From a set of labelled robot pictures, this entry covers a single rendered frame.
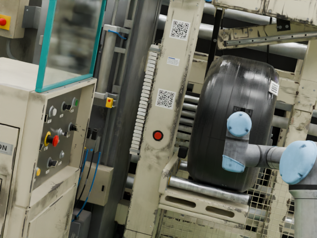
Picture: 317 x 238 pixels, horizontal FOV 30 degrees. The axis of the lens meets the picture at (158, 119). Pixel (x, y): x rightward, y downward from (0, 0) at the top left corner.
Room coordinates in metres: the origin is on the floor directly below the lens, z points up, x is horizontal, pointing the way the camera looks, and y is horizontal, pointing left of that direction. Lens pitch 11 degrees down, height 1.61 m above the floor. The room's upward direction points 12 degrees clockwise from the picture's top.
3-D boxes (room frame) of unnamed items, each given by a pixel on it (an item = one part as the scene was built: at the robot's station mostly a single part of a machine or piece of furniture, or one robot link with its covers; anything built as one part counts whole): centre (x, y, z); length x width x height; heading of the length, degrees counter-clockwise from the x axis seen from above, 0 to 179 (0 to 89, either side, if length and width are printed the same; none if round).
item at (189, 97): (2.89, -0.11, 1.05); 0.20 x 0.15 x 0.30; 82
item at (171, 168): (2.51, -0.10, 0.90); 0.40 x 0.03 x 0.10; 172
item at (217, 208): (2.34, -0.26, 0.84); 0.36 x 0.09 x 0.06; 82
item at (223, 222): (2.48, -0.28, 0.80); 0.37 x 0.36 x 0.02; 172
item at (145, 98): (2.48, 0.07, 1.19); 0.05 x 0.04 x 0.48; 172
